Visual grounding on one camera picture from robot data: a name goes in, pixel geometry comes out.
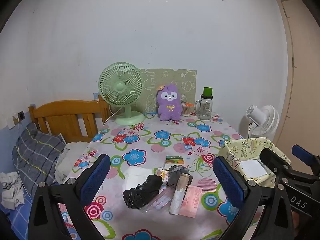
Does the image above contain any wooden bed headboard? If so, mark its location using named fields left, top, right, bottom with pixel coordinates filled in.
left=28, top=95, right=110, bottom=143

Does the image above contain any white folded cloth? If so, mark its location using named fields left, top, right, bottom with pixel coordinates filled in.
left=122, top=166, right=154, bottom=190

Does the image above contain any white standing fan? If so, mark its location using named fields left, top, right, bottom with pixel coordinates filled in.
left=240, top=104, right=280, bottom=140

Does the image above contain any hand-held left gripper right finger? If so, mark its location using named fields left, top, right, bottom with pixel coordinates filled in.
left=212, top=156, right=295, bottom=240

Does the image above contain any black plastic bag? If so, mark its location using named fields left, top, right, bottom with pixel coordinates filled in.
left=122, top=174, right=163, bottom=209

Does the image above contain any floral tablecloth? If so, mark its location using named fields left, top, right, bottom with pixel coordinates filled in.
left=60, top=111, right=278, bottom=240

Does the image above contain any grey sock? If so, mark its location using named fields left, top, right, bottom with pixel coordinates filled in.
left=167, top=165, right=190, bottom=187

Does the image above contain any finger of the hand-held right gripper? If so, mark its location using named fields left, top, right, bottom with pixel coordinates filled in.
left=260, top=148, right=318, bottom=183
left=292, top=144, right=320, bottom=173

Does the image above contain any white and tan bundle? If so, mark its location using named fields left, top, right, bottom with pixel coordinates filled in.
left=169, top=172, right=193, bottom=215

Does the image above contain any cotton swab jar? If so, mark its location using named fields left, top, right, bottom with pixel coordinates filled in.
left=181, top=100, right=195, bottom=117

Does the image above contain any green printed cardboard sheet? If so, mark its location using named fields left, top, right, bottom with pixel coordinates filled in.
left=138, top=68, right=197, bottom=114

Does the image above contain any clear zip bag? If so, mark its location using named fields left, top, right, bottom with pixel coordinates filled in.
left=142, top=187, right=175, bottom=213

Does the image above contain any green desk fan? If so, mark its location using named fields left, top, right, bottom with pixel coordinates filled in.
left=98, top=62, right=146, bottom=126

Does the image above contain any pink packet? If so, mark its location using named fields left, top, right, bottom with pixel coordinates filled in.
left=179, top=185, right=203, bottom=218

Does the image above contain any purple plush toy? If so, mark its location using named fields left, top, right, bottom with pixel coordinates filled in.
left=156, top=84, right=182, bottom=122

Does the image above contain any green orange tissue pack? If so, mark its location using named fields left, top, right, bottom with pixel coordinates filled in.
left=165, top=156, right=185, bottom=172

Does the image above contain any beige door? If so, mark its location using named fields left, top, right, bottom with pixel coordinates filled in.
left=276, top=0, right=320, bottom=175

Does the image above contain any white fan cord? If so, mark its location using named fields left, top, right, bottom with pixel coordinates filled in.
left=103, top=110, right=118, bottom=126

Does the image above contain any grey plaid pillow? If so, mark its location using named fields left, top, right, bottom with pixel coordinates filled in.
left=12, top=122, right=66, bottom=195

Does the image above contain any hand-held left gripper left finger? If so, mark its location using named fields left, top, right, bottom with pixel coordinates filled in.
left=27, top=153, right=112, bottom=240

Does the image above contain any yellow cartoon packet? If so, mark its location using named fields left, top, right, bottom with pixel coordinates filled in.
left=156, top=167, right=170, bottom=183

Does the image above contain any white charging cable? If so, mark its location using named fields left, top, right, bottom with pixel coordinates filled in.
left=14, top=114, right=28, bottom=188

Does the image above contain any crumpled white cloth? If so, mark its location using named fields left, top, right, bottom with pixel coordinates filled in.
left=0, top=171, right=24, bottom=209

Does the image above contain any blue bed sheet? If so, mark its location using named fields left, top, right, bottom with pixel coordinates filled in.
left=0, top=200, right=34, bottom=240

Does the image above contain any glass mug with green lid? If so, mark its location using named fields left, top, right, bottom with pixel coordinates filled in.
left=194, top=87, right=214, bottom=120

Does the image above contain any yellow printed storage box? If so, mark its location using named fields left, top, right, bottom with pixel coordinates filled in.
left=221, top=137, right=292, bottom=188

